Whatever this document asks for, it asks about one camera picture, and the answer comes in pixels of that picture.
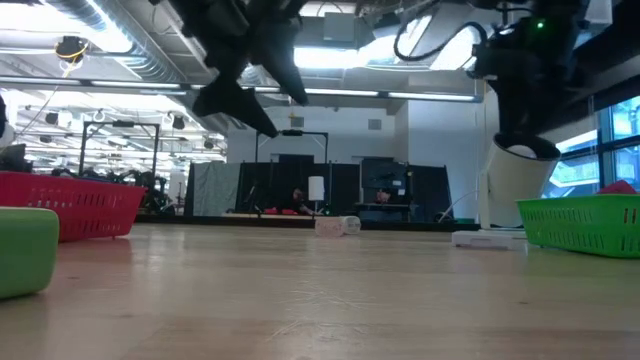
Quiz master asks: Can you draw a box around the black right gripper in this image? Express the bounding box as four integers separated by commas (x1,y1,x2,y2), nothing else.
469,17,572,137

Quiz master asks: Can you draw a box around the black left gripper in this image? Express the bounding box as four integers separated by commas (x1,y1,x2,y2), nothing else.
169,0,311,139

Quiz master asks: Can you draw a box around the red ribbed charger block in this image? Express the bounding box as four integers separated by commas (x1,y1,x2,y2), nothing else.
596,179,640,196

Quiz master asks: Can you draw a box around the pink charger block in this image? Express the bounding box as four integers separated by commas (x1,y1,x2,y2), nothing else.
314,215,346,238

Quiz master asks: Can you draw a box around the green charger block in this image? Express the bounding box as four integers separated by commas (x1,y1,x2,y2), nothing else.
0,207,61,301

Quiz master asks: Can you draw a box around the long ceiling light strip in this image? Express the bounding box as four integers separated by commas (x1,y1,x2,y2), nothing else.
0,75,484,103

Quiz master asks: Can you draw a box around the grey ceiling box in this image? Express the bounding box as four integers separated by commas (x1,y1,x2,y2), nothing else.
322,12,359,43

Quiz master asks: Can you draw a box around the grey cloth screen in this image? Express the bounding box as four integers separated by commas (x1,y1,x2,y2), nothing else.
186,161,242,215

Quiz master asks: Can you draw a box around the black partition panel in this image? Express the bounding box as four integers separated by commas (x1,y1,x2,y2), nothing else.
407,164,454,221

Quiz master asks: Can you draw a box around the white cylinder lamp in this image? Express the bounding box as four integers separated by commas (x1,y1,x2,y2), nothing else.
307,175,326,203

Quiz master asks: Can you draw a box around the green plastic basket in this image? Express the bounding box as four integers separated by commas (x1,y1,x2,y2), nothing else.
517,193,640,260

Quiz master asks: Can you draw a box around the white flat charger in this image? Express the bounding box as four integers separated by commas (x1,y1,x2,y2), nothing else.
451,229,515,251

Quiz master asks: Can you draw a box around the black curtain partition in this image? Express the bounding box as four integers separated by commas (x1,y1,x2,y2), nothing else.
234,160,361,216

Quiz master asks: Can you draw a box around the red plastic basket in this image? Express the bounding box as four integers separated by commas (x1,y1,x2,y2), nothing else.
0,171,147,245

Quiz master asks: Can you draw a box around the black background equipment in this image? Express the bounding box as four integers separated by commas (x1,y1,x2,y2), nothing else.
0,143,34,173

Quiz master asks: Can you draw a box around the black frame stand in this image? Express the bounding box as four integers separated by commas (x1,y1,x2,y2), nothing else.
255,129,330,164
78,120,161,176

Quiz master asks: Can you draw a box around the glass window wall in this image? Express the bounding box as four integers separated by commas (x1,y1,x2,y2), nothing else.
542,94,640,199

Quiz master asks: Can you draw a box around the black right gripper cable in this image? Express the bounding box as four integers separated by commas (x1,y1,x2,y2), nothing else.
393,19,489,64

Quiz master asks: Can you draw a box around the white fan cable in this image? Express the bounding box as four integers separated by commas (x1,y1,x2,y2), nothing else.
438,189,480,221

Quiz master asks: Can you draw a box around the yellow cable reel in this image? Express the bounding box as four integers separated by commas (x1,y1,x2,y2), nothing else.
53,35,91,64

